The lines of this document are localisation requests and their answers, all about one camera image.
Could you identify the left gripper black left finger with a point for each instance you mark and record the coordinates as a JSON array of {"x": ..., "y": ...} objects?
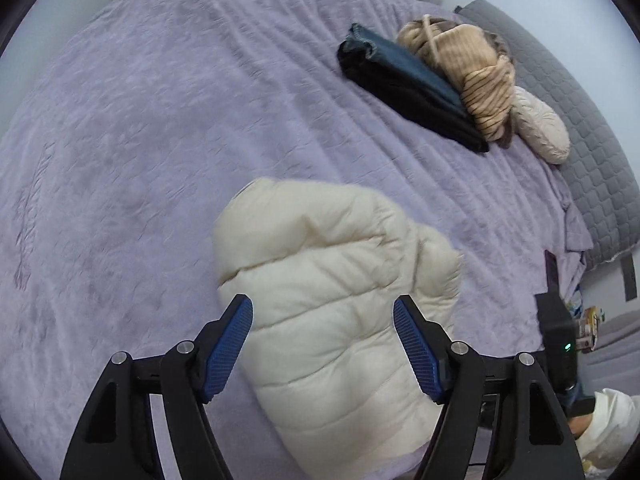
[{"x": 114, "y": 437}]

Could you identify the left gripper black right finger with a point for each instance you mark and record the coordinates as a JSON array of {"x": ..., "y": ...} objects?
[{"x": 514, "y": 396}]

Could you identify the cream quilted down jacket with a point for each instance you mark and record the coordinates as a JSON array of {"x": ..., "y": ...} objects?
[{"x": 323, "y": 264}]

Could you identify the person's right hand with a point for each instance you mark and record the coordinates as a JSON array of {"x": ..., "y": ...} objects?
[{"x": 579, "y": 424}]

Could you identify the white jacket sleeve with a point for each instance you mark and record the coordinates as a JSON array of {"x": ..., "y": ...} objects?
[{"x": 613, "y": 428}]

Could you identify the grey quilted mattress pad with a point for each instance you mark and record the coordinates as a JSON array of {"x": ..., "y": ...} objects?
[{"x": 601, "y": 181}]

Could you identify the beige quilted garment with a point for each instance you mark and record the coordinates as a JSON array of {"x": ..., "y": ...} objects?
[{"x": 540, "y": 127}]

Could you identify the tan striped knit sweater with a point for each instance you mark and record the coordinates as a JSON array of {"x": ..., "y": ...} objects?
[{"x": 476, "y": 63}]

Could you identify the lavender textured bed blanket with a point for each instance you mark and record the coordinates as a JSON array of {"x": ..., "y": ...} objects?
[{"x": 117, "y": 164}]

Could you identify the folded dark blue jeans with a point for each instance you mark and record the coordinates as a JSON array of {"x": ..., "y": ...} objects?
[{"x": 408, "y": 86}]

